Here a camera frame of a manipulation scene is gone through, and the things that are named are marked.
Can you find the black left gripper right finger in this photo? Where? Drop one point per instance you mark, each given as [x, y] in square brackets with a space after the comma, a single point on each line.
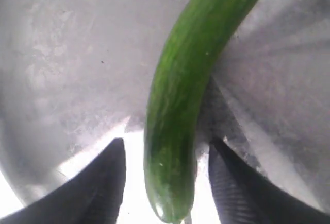
[242, 195]

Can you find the green chili pepper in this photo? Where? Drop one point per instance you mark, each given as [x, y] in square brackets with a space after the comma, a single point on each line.
[202, 30]

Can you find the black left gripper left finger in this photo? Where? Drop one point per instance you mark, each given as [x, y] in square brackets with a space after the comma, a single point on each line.
[94, 195]

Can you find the round stainless steel plate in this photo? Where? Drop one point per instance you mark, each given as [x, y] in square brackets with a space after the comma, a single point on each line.
[76, 73]

